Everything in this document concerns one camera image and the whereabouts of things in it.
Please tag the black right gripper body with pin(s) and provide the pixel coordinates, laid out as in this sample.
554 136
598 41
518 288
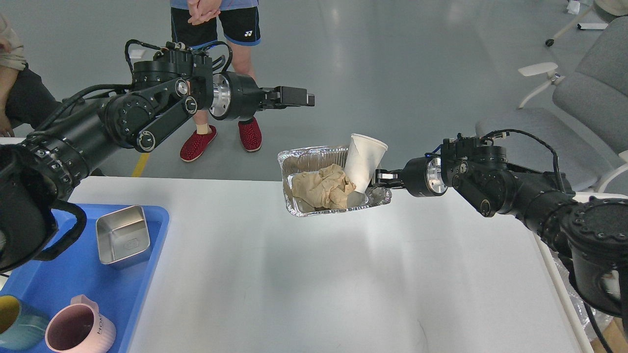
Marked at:
421 177

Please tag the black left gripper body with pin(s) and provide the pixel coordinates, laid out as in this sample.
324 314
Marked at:
236 96

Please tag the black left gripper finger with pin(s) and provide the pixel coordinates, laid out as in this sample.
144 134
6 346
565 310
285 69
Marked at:
281 97

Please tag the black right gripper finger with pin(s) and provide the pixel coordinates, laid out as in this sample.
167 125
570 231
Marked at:
390 179

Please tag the white paper cup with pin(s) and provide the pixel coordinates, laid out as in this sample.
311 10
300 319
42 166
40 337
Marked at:
363 158

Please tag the brown paper napkin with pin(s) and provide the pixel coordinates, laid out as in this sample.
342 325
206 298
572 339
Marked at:
327 188

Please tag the aluminium foil tray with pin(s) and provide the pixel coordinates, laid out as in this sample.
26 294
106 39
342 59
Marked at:
311 160

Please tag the square stainless steel tray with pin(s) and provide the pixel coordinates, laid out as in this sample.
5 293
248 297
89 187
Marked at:
123 238

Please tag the pink mug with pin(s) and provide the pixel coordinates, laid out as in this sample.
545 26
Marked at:
80 328

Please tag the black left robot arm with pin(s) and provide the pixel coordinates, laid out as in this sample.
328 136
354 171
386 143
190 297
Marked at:
39 174

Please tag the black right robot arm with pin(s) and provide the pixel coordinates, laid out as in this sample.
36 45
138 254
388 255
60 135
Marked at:
480 172

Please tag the standing person in shorts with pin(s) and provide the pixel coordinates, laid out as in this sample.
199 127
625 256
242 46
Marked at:
194 23

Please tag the white chair base far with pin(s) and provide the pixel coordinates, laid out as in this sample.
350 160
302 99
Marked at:
606 10

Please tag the grey office chair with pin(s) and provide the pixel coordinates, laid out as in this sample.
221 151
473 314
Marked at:
595 95

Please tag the seated person in black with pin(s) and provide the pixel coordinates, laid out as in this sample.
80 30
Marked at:
23 97

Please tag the blue plastic tray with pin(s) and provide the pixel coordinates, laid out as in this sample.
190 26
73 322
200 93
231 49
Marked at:
50 285

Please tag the white side table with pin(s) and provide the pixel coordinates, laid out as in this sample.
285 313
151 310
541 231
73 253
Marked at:
11 141

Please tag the white waste bin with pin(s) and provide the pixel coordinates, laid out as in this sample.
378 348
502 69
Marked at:
564 274

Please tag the teal ceramic mug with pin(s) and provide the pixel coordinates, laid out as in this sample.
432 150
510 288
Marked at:
21 325

